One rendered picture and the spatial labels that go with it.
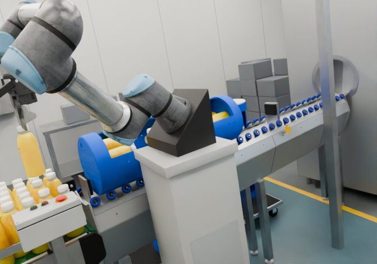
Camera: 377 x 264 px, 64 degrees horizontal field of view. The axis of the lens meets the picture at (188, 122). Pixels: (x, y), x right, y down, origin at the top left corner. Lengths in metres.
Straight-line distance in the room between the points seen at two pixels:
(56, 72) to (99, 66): 4.16
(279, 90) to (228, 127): 3.04
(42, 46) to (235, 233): 0.98
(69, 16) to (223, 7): 5.40
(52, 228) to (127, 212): 0.42
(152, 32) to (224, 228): 4.37
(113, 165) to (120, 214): 0.23
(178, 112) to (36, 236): 0.62
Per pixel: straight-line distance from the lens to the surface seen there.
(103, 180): 1.35
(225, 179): 1.20
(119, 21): 5.12
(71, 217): 1.12
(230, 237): 1.31
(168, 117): 1.12
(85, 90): 0.88
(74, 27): 0.80
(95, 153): 1.33
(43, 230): 1.12
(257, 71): 4.91
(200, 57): 5.68
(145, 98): 1.07
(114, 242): 1.50
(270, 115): 2.19
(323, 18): 2.04
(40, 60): 0.77
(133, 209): 1.45
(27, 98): 1.29
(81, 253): 1.32
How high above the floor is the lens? 1.51
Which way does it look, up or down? 13 degrees down
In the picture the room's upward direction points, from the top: 10 degrees counter-clockwise
